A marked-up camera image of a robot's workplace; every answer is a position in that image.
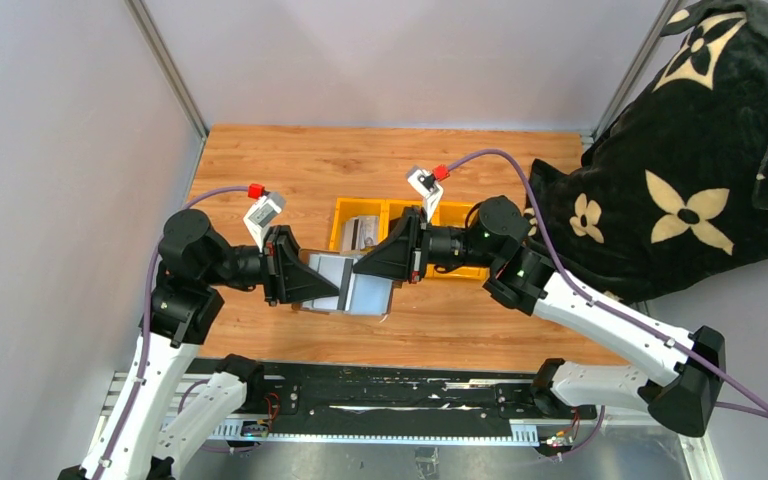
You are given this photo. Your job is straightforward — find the aluminium frame rail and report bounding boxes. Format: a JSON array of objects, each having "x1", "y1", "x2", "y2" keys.
[{"x1": 79, "y1": 370, "x2": 726, "y2": 480}]

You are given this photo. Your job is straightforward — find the middle yellow bin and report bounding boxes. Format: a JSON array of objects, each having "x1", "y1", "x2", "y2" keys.
[{"x1": 388, "y1": 203, "x2": 433, "y2": 265}]

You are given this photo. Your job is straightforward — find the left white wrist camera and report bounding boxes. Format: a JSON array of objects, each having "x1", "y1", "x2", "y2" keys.
[{"x1": 243, "y1": 192, "x2": 286, "y2": 251}]

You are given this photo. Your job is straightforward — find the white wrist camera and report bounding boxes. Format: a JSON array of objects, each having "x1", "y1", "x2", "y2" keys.
[
  {"x1": 243, "y1": 192, "x2": 286, "y2": 251},
  {"x1": 406, "y1": 166, "x2": 444, "y2": 222}
]

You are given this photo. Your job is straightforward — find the silver cards in left bin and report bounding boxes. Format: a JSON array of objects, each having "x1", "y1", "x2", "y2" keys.
[{"x1": 339, "y1": 215, "x2": 380, "y2": 251}]

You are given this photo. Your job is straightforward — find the left yellow bin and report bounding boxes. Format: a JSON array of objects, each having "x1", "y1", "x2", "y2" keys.
[{"x1": 329, "y1": 197, "x2": 387, "y2": 251}]

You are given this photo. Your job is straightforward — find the black floral blanket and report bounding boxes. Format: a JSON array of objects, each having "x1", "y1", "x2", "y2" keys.
[{"x1": 526, "y1": 1, "x2": 768, "y2": 303}]

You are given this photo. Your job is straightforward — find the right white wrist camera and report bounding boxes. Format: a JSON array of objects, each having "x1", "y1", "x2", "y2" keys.
[{"x1": 406, "y1": 166, "x2": 444, "y2": 222}]

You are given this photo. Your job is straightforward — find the right yellow bin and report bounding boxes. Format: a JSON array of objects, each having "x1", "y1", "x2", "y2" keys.
[{"x1": 427, "y1": 202, "x2": 488, "y2": 282}]

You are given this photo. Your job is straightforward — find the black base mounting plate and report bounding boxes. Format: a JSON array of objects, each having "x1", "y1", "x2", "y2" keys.
[{"x1": 232, "y1": 362, "x2": 598, "y2": 441}]

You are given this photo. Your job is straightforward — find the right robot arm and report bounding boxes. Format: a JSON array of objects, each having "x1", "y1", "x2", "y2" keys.
[{"x1": 353, "y1": 196, "x2": 725, "y2": 437}]

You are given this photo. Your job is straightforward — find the yellow bin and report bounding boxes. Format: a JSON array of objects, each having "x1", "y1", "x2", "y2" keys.
[
  {"x1": 329, "y1": 197, "x2": 387, "y2": 251},
  {"x1": 388, "y1": 203, "x2": 433, "y2": 265},
  {"x1": 427, "y1": 202, "x2": 488, "y2": 282}
]

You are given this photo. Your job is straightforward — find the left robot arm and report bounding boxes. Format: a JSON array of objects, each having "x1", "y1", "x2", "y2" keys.
[{"x1": 59, "y1": 209, "x2": 339, "y2": 479}]

